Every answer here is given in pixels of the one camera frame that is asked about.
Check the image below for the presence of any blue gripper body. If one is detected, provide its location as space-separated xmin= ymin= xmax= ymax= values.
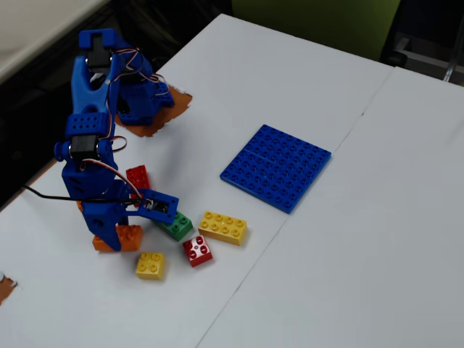
xmin=60 ymin=158 xmax=131 ymax=219

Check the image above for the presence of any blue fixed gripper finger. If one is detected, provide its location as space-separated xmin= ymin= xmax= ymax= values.
xmin=82 ymin=212 xmax=123 ymax=252

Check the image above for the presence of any orange 2x4 block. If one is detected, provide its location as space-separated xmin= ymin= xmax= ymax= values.
xmin=91 ymin=224 xmax=144 ymax=254

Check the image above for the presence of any red 2x4 block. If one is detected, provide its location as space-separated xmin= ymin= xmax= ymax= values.
xmin=125 ymin=165 xmax=152 ymax=201

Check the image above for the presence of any yellow 2x2 block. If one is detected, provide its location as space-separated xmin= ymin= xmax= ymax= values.
xmin=135 ymin=252 xmax=168 ymax=281

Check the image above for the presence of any green 2x4 block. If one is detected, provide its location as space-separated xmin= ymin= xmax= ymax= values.
xmin=154 ymin=210 xmax=194 ymax=242

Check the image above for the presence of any red 2x2 block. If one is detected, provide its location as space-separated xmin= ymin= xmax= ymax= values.
xmin=181 ymin=234 xmax=214 ymax=268

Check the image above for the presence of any yellow 2x4 block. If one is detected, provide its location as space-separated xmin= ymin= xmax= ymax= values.
xmin=197 ymin=210 xmax=249 ymax=247

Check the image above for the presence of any blue 8x8 plate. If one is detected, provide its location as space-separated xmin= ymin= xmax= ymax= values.
xmin=219 ymin=124 xmax=333 ymax=215

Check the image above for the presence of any white desk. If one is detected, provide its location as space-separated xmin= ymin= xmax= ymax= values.
xmin=0 ymin=0 xmax=112 ymax=85

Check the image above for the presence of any green chair back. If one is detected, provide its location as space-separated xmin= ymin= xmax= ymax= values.
xmin=231 ymin=0 xmax=402 ymax=67

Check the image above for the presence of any grey chair base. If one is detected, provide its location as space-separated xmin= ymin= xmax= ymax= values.
xmin=380 ymin=32 xmax=455 ymax=72

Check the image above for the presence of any metal leg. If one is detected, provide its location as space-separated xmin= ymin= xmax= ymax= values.
xmin=442 ymin=30 xmax=464 ymax=85

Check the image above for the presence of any red white servo wire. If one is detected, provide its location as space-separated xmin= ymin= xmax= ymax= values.
xmin=80 ymin=158 xmax=145 ymax=201

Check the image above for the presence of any blue gripper camera mount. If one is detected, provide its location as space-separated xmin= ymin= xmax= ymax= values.
xmin=124 ymin=188 xmax=180 ymax=225

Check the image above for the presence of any black cable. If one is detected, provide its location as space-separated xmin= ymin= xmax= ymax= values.
xmin=22 ymin=185 xmax=146 ymax=204

